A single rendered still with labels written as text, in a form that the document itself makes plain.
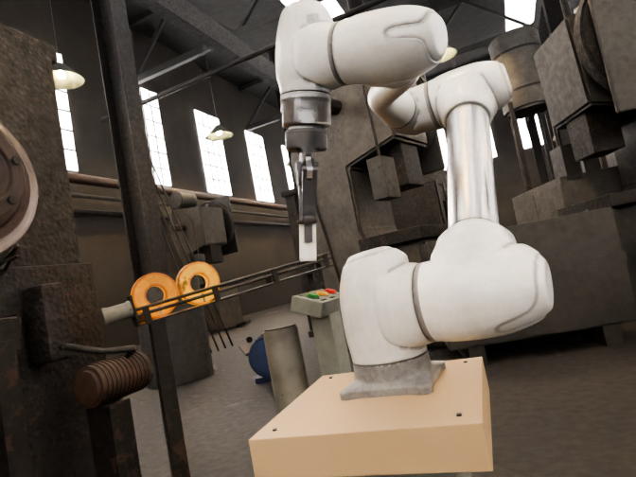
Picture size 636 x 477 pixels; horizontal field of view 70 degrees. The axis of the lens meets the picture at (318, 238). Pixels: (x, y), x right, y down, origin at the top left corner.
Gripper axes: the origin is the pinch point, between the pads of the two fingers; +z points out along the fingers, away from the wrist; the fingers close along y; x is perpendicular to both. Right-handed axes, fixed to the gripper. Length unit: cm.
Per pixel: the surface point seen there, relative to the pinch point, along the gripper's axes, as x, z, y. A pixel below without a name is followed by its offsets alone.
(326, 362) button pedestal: 10, 45, -59
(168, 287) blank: -42, 23, -78
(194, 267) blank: -34, 17, -83
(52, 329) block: -73, 31, -60
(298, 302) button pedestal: 2, 25, -58
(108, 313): -59, 29, -67
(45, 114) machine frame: -89, -40, -101
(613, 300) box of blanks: 177, 50, -140
